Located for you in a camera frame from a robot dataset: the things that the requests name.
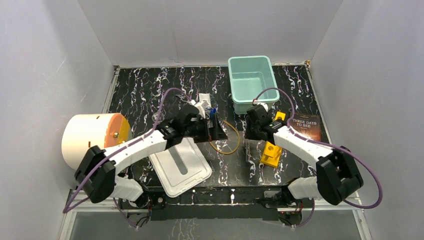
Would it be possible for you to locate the small white packet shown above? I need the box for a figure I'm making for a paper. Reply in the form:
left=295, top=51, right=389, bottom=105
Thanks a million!
left=198, top=93, right=211, bottom=105

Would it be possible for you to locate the blue clip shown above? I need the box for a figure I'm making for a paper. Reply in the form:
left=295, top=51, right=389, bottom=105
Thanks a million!
left=209, top=108, right=217, bottom=116

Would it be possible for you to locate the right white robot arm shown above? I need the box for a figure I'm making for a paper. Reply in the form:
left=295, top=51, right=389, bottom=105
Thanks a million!
left=244, top=105, right=364, bottom=207

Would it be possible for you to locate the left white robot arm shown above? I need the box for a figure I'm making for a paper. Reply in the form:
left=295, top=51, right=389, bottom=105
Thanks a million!
left=74, top=104, right=228, bottom=208

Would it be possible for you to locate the tan rubber tube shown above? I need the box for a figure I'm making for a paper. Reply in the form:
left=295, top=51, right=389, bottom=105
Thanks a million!
left=209, top=120, right=242, bottom=156

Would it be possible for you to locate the yellow test tube rack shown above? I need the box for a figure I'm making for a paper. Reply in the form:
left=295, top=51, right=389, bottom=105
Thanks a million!
left=259, top=111, right=287, bottom=170

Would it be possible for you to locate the white bin lid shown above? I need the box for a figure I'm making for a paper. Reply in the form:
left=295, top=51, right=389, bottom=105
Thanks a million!
left=149, top=138, right=212, bottom=198

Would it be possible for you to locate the dark book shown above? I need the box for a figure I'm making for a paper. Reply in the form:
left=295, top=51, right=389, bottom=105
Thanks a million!
left=290, top=113, right=321, bottom=141

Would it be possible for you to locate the teal plastic bin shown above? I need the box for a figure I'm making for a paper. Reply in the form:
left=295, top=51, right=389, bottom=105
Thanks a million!
left=227, top=55, right=280, bottom=115

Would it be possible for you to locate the white and orange cylinder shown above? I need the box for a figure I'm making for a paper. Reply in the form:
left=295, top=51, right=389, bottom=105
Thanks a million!
left=61, top=113, right=133, bottom=170

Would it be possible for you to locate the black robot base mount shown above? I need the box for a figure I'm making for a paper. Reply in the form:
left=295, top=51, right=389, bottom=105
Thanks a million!
left=118, top=186, right=312, bottom=224

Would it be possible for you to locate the aluminium frame rail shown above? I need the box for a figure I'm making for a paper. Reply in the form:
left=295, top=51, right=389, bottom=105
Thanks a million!
left=64, top=190, right=365, bottom=213

